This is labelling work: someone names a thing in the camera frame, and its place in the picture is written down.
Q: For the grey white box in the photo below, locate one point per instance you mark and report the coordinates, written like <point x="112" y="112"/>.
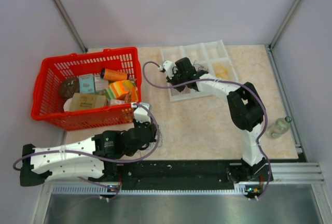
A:
<point x="100" y="84"/>

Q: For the brown round cookie pack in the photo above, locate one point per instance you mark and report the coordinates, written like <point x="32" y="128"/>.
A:
<point x="69" y="87"/>

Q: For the brown cardboard box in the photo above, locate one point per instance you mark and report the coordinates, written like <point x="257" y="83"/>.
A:
<point x="82" y="101"/>

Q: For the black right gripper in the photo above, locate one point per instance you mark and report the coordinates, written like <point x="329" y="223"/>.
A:
<point x="172" y="81"/>

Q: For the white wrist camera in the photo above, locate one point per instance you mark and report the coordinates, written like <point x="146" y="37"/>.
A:
<point x="140" y="114"/>
<point x="167" y="68"/>

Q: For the light blue box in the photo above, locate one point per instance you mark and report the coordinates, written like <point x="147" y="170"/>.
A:
<point x="86" y="84"/>

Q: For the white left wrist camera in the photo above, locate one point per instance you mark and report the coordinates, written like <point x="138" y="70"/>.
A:
<point x="140" y="114"/>

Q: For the white compartment organizer tray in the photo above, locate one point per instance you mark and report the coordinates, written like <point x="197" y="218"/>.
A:
<point x="212" y="57"/>

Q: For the aluminium frame post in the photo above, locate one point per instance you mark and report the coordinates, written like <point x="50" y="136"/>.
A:
<point x="285" y="23"/>
<point x="69" y="24"/>

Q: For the orange cylinder can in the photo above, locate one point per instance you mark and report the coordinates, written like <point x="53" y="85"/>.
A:
<point x="112" y="75"/>

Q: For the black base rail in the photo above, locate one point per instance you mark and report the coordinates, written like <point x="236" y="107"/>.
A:
<point x="175" y="174"/>

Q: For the red plastic basket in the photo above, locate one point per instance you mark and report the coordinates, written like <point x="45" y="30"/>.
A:
<point x="48" y="106"/>

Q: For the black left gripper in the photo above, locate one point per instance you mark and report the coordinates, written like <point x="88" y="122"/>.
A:
<point x="153" y="128"/>

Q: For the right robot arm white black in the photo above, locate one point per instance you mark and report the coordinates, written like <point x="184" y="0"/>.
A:
<point x="244" y="105"/>

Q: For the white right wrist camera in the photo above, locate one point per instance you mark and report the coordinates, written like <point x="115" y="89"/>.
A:
<point x="167" y="68"/>

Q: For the aluminium frame post right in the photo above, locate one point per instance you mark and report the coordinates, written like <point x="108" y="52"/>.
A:
<point x="285" y="23"/>

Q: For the clear plastic bottle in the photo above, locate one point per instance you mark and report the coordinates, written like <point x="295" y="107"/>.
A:
<point x="279" y="127"/>

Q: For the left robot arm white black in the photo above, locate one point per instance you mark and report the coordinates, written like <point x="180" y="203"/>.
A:
<point x="90" y="158"/>

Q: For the rainbow striped box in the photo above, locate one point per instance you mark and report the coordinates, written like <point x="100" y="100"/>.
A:
<point x="125" y="90"/>

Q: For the aluminium frame post left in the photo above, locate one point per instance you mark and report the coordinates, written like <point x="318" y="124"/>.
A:
<point x="69" y="24"/>

